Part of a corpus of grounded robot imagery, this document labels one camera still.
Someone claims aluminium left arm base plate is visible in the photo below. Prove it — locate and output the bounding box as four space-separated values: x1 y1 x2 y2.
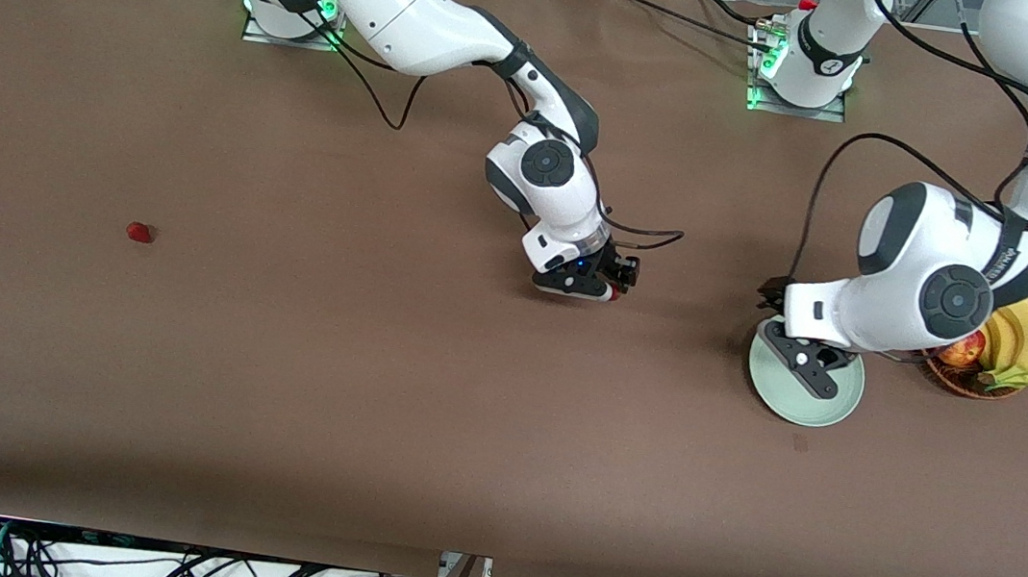
742 17 857 124

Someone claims aluminium right arm base plate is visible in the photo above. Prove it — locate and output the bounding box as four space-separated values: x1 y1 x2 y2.
240 0 349 54

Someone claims brown table cover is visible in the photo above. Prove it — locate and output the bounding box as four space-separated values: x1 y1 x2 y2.
0 0 1028 577

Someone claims brown wicker basket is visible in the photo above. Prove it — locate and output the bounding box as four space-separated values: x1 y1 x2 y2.
912 346 1028 406

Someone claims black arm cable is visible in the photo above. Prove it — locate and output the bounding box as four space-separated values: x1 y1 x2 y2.
267 0 712 255
786 0 1028 315

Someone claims red apple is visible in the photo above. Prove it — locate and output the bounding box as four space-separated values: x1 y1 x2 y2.
936 325 990 373

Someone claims pale green round plate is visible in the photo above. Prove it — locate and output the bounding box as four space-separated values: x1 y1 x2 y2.
741 315 871 434

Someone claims black base cable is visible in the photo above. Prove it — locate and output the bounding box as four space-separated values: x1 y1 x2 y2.
591 0 778 54
688 0 765 29

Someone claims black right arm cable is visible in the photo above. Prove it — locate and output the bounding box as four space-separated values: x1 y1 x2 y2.
267 0 712 255

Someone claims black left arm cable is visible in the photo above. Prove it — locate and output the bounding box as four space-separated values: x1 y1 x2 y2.
786 0 1028 315

